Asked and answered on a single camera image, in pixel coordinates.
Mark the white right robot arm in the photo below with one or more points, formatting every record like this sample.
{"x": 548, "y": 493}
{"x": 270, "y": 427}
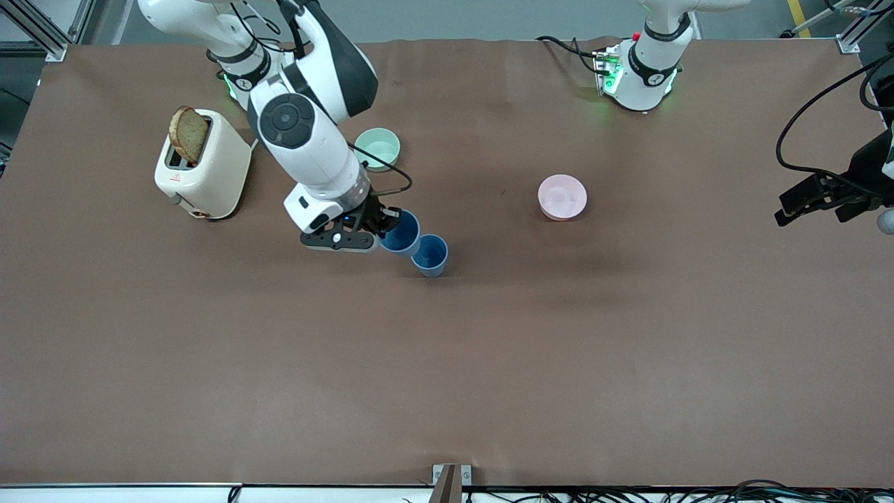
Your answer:
{"x": 314, "y": 147}

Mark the grey metal rod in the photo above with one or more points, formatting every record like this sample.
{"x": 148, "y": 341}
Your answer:
{"x": 814, "y": 19}

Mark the brown bread slice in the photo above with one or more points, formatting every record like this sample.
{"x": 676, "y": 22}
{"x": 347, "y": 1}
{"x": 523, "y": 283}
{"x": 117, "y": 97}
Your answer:
{"x": 190, "y": 135}

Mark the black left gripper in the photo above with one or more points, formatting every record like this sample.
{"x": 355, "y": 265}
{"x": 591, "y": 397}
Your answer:
{"x": 868, "y": 170}

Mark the ribbed blue plastic cup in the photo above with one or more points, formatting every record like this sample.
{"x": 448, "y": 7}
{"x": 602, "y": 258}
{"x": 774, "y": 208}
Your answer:
{"x": 431, "y": 255}
{"x": 404, "y": 236}

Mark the cream white toaster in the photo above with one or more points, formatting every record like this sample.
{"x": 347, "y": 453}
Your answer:
{"x": 216, "y": 175}

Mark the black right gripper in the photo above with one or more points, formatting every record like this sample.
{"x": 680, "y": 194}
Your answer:
{"x": 374, "y": 210}

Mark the grey metal table bracket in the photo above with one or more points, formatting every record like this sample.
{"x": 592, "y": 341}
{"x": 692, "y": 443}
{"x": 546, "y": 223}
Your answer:
{"x": 464, "y": 475}

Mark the pale pink bowl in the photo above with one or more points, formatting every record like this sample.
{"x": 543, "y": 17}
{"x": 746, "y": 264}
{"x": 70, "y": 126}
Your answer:
{"x": 562, "y": 198}

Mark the aluminium frame profile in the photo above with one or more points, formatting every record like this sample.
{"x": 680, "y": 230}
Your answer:
{"x": 855, "y": 35}
{"x": 38, "y": 31}

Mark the brown table mat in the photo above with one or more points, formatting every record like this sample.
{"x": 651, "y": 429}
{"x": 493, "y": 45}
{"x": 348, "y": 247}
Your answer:
{"x": 447, "y": 363}

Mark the mint green bowl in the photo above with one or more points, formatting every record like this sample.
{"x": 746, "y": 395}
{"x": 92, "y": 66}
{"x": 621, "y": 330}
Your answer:
{"x": 384, "y": 149}

